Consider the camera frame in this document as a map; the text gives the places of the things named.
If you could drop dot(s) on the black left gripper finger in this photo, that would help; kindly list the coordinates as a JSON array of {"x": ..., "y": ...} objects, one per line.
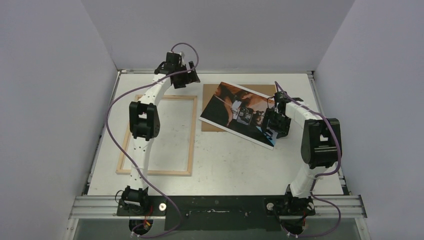
[
  {"x": 192, "y": 75},
  {"x": 180, "y": 80}
]

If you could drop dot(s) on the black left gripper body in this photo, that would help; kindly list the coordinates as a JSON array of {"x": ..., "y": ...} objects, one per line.
[{"x": 181, "y": 68}]

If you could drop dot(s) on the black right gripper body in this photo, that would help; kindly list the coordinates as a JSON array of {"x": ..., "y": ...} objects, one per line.
[{"x": 276, "y": 123}]

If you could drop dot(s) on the glossy photo print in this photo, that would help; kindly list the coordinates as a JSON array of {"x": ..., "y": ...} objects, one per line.
[{"x": 242, "y": 112}]

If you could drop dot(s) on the white wooden picture frame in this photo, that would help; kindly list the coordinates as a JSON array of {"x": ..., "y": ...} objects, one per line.
[{"x": 173, "y": 149}]

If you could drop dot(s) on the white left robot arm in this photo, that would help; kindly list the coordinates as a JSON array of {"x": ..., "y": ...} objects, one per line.
[{"x": 144, "y": 125}]

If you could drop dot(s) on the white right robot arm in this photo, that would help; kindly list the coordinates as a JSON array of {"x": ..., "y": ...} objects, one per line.
[{"x": 321, "y": 145}]

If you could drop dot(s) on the brown cardboard backing board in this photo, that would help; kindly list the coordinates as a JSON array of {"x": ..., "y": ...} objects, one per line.
[{"x": 209, "y": 90}]

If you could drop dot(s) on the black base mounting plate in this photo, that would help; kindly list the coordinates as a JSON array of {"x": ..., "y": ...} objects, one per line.
[{"x": 219, "y": 213}]

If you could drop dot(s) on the aluminium front rail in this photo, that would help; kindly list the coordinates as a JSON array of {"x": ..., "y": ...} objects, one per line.
[{"x": 105, "y": 207}]

